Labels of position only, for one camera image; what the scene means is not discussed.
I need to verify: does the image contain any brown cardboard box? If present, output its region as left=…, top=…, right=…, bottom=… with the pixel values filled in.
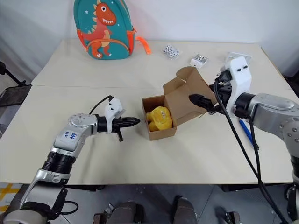
left=142, top=66, right=217, bottom=141

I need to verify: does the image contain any teal dinosaur backpack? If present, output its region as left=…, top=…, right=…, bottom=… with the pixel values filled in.
left=73, top=0, right=152, bottom=60

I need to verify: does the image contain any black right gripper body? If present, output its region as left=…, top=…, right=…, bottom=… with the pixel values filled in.
left=214, top=70, right=235, bottom=115

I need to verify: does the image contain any yellow plush toy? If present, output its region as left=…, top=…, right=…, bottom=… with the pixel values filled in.
left=146, top=106, right=174, bottom=132

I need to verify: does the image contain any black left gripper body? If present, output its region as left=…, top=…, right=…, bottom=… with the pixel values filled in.
left=109, top=116, right=125, bottom=143

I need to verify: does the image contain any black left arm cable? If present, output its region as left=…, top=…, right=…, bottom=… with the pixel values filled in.
left=89, top=95, right=115, bottom=115

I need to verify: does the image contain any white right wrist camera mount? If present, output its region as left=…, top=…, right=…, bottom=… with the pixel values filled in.
left=225, top=56, right=253, bottom=115

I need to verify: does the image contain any black tripod stand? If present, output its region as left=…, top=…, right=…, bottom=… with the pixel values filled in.
left=0, top=61, right=32, bottom=86

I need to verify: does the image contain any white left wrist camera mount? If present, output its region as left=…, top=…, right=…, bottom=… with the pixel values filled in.
left=104, top=97, right=124, bottom=122

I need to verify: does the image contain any dark rounded shape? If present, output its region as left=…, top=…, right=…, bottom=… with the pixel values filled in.
left=174, top=195, right=197, bottom=224
left=112, top=202, right=144, bottom=224

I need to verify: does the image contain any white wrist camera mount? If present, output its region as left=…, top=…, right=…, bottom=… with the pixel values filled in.
left=104, top=97, right=124, bottom=122
left=225, top=56, right=253, bottom=115

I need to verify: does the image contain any black mesh seat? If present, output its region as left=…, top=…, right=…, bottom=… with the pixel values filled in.
left=0, top=85, right=32, bottom=107

